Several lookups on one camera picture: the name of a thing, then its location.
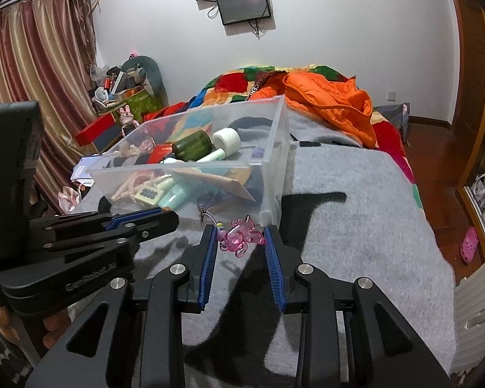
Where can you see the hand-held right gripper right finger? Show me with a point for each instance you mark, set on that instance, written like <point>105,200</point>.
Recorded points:
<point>275,270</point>

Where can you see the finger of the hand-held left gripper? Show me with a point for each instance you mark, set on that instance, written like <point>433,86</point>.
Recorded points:
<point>133,217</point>
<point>153,226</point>

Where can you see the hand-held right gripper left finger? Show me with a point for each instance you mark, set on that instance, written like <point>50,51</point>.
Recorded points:
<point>208,266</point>

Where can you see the cream keypad gadget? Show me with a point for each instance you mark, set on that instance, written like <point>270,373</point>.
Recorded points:
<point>149,195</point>

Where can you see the teal tube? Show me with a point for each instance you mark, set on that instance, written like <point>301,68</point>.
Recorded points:
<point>176,200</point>

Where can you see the brown tube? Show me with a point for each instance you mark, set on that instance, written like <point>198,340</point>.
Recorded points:
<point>226,182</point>

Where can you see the green glass bottle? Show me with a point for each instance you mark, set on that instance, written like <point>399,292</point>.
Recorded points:
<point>192,144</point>

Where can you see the clear plastic storage bin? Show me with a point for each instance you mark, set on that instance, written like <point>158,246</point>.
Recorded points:
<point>275,161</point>

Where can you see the white tape roll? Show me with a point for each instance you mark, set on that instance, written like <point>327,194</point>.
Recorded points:
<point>226,140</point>

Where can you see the person's left hand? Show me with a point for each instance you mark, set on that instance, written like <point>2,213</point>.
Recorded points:
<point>55,327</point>

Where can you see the pink plastic bag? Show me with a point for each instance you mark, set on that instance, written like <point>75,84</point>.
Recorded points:
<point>68,200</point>

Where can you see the blue notebook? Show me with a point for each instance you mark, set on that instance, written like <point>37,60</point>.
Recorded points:
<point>83,169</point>

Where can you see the long red box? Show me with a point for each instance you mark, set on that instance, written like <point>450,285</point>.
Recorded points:
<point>95,129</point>

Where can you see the pink bunny figurine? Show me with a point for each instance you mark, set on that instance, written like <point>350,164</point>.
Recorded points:
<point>126,117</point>

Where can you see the striped curtain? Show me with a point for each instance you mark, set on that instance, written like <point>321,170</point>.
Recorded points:
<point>56,68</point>

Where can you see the green gift box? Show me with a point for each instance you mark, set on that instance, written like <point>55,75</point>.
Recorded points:
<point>139,103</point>

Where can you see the grey-green plush toy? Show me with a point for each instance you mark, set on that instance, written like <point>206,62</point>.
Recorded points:
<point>153,72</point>

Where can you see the colourful patchwork quilt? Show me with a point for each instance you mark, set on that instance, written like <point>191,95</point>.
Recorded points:
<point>230,81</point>

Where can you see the orange jacket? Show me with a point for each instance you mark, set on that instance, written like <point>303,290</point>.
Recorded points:
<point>327,97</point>

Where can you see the pink slipper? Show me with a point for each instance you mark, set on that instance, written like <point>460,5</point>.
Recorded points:
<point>469,244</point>

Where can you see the white cabinet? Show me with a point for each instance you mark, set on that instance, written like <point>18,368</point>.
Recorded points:
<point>481,311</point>

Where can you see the wall socket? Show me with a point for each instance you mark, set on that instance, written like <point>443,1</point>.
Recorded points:
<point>392,95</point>

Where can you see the small wall monitor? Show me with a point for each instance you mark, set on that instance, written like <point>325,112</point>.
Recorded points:
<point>242,5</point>

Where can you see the wooden door frame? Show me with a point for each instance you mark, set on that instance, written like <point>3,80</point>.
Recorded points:
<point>473,89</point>

